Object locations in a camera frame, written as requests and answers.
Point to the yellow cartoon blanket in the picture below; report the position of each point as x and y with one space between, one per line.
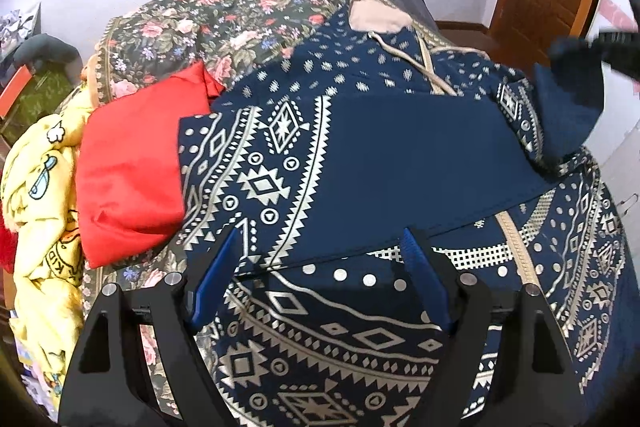
38 198

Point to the floral bedspread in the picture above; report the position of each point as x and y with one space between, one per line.
225 26

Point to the navy patterned hooded garment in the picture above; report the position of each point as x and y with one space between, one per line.
543 299

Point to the silver printed gift bag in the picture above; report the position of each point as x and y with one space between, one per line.
17 26

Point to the red folded cloth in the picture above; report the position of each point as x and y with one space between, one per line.
128 183

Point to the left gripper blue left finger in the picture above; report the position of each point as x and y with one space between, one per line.
210 275

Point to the orange box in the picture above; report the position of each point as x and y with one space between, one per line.
14 89

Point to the dark grey neck pillow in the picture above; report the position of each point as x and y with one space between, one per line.
44 49

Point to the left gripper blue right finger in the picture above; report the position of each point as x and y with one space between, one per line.
416 254

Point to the green bag with clutter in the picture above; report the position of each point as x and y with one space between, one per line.
43 94

